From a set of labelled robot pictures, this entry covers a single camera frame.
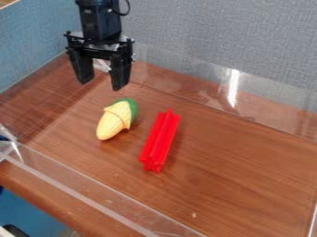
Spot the clear acrylic corner bracket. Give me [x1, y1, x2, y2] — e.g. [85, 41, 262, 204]
[92, 58, 111, 73]

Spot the black cable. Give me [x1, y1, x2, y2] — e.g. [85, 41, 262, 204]
[111, 0, 131, 17]

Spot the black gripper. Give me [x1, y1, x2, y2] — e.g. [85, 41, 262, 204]
[64, 31, 135, 91]

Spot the clear acrylic wall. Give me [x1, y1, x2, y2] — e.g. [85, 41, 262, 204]
[132, 43, 317, 143]
[6, 144, 206, 237]

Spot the clear acrylic front wall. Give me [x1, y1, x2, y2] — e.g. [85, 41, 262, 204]
[6, 144, 206, 237]

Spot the yellow toy corn cob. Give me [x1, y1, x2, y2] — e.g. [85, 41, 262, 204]
[96, 98, 139, 141]

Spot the clear acrylic back wall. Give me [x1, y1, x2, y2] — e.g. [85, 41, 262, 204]
[132, 43, 317, 143]

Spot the red star-shaped plastic block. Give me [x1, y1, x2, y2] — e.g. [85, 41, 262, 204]
[139, 109, 180, 173]

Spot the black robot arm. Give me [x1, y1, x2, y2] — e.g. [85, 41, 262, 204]
[64, 0, 135, 91]

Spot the clear acrylic left bracket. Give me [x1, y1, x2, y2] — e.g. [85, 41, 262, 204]
[0, 123, 24, 163]

